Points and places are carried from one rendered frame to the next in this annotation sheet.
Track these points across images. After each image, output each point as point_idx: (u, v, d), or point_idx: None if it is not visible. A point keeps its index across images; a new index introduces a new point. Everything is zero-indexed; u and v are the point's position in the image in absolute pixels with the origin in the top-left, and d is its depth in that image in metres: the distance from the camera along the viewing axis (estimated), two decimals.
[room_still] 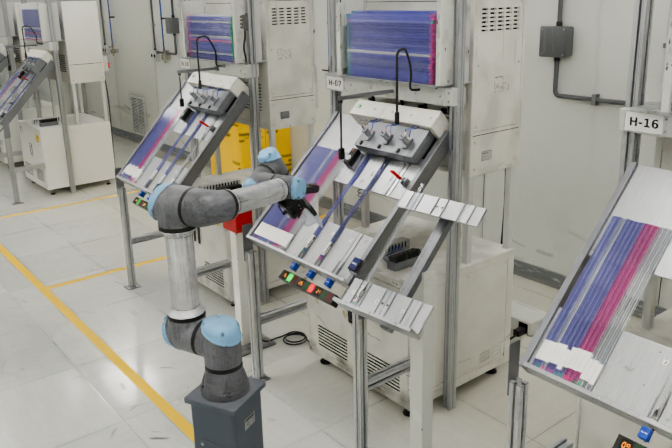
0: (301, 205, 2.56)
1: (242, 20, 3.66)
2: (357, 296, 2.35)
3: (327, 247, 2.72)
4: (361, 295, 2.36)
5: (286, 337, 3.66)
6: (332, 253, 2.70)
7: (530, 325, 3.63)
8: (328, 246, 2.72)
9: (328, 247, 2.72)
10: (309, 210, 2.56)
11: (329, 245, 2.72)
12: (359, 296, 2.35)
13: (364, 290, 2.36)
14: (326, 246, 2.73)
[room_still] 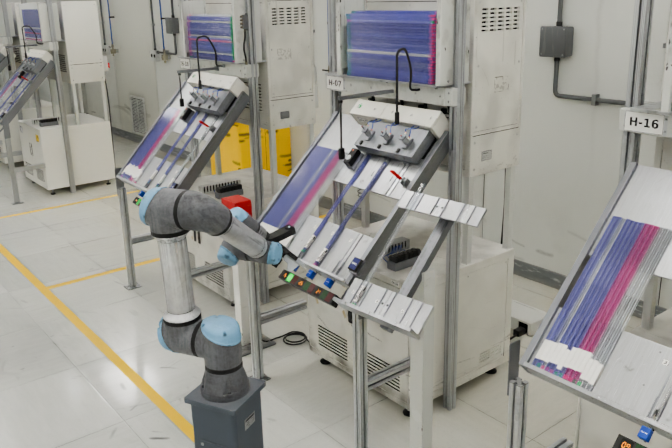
0: None
1: (242, 20, 3.66)
2: (357, 296, 2.35)
3: (322, 253, 2.71)
4: (361, 295, 2.36)
5: (286, 337, 3.66)
6: (332, 253, 2.70)
7: (530, 325, 3.63)
8: (323, 252, 2.71)
9: (323, 253, 2.71)
10: (289, 256, 2.55)
11: (324, 251, 2.71)
12: (359, 296, 2.35)
13: (364, 290, 2.36)
14: (321, 252, 2.72)
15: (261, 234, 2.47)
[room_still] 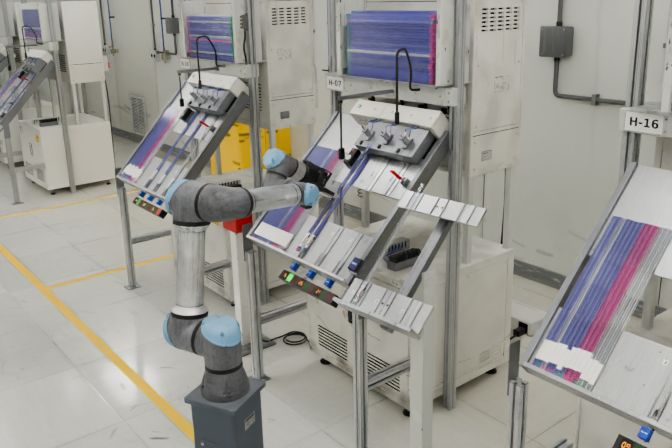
0: None
1: (242, 20, 3.66)
2: (357, 296, 2.35)
3: (305, 238, 2.64)
4: (361, 295, 2.36)
5: (286, 337, 3.66)
6: (332, 253, 2.70)
7: (530, 325, 3.63)
8: (306, 237, 2.64)
9: (306, 238, 2.64)
10: None
11: (307, 236, 2.64)
12: (359, 296, 2.35)
13: (364, 290, 2.36)
14: (304, 237, 2.65)
15: None
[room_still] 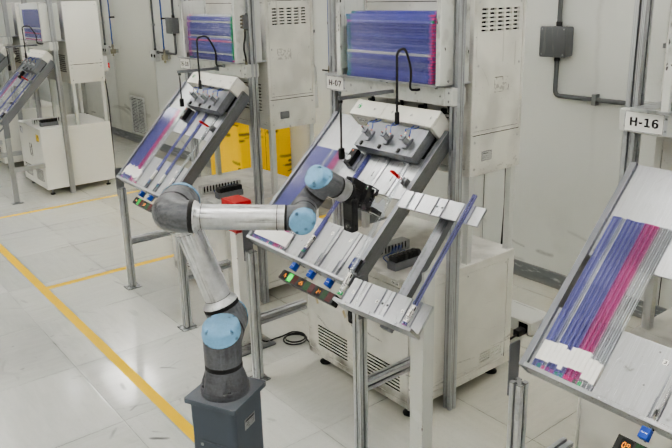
0: None
1: (242, 20, 3.66)
2: (344, 283, 2.30)
3: (410, 312, 2.20)
4: (348, 282, 2.30)
5: (286, 337, 3.66)
6: (332, 253, 2.70)
7: (530, 325, 3.63)
8: (411, 310, 2.20)
9: (411, 312, 2.20)
10: None
11: (413, 309, 2.20)
12: (346, 283, 2.29)
13: (351, 277, 2.31)
14: (409, 310, 2.21)
15: None
